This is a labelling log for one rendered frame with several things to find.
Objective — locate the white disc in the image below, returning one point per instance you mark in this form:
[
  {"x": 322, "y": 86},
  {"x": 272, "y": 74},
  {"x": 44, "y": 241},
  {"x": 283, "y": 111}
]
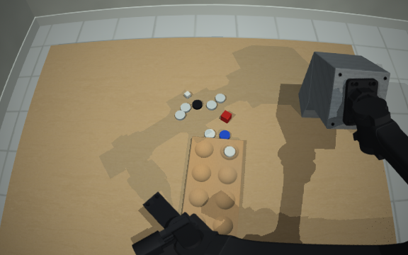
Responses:
[
  {"x": 229, "y": 151},
  {"x": 185, "y": 107},
  {"x": 180, "y": 115},
  {"x": 220, "y": 98},
  {"x": 210, "y": 133},
  {"x": 211, "y": 105}
]

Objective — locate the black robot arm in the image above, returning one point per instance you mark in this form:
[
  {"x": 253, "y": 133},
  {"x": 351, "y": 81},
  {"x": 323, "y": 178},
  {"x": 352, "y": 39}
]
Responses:
[{"x": 378, "y": 134}]

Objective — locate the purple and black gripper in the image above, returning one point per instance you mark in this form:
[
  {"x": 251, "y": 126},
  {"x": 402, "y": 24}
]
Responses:
[{"x": 201, "y": 224}]

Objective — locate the blue disc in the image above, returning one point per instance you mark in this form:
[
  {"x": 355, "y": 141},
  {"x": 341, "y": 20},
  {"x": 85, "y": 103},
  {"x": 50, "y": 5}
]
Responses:
[{"x": 224, "y": 134}]

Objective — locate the black disc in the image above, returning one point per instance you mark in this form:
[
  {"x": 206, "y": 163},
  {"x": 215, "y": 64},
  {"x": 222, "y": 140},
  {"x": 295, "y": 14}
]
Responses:
[{"x": 197, "y": 104}]

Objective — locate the red cube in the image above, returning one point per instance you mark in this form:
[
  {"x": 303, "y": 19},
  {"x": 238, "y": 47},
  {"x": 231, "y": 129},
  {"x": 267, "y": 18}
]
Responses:
[{"x": 226, "y": 116}]

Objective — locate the tan tray with round pockets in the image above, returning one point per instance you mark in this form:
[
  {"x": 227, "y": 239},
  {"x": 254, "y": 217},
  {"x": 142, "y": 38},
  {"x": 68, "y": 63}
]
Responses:
[{"x": 213, "y": 183}]

